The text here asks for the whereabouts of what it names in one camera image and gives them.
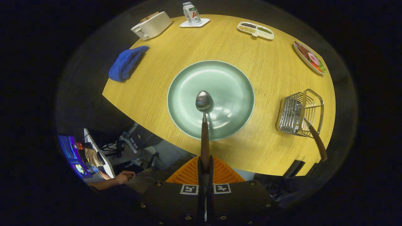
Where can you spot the pink ham slice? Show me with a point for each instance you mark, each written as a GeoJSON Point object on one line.
{"type": "Point", "coordinates": [313, 58]}

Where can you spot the brown meat piece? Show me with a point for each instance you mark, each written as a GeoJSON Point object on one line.
{"type": "Point", "coordinates": [303, 50]}

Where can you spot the blue cloth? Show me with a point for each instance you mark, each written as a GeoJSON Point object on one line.
{"type": "Point", "coordinates": [125, 64]}

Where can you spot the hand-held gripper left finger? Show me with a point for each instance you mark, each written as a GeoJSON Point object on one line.
{"type": "Point", "coordinates": [176, 201]}

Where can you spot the black table leg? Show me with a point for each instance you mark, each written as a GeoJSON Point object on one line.
{"type": "Point", "coordinates": [293, 169]}
{"type": "Point", "coordinates": [312, 169]}

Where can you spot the green lettuce leaf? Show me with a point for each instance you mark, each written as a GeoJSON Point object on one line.
{"type": "Point", "coordinates": [323, 69]}

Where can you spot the pale green plate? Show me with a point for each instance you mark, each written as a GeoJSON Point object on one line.
{"type": "Point", "coordinates": [226, 84]}

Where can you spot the white laptop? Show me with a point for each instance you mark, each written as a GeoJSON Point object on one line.
{"type": "Point", "coordinates": [105, 160]}

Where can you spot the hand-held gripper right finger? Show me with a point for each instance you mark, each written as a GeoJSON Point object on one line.
{"type": "Point", "coordinates": [238, 201]}

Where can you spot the white toaster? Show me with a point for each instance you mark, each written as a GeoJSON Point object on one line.
{"type": "Point", "coordinates": [154, 26]}

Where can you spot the red tomato slice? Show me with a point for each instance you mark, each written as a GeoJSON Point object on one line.
{"type": "Point", "coordinates": [315, 66]}

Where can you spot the brown toast slice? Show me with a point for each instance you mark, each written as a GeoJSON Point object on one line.
{"type": "Point", "coordinates": [150, 16]}

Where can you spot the white plastic bottle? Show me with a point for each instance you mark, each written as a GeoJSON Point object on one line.
{"type": "Point", "coordinates": [191, 14]}

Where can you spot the white square coaster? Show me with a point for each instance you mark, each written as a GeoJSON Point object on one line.
{"type": "Point", "coordinates": [205, 22]}

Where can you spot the white oval food plate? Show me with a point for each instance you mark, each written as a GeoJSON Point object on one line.
{"type": "Point", "coordinates": [302, 58]}

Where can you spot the white divided dish with beans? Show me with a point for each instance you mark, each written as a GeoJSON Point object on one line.
{"type": "Point", "coordinates": [256, 31]}

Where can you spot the lit computer monitor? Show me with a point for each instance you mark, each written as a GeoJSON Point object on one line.
{"type": "Point", "coordinates": [70, 155]}

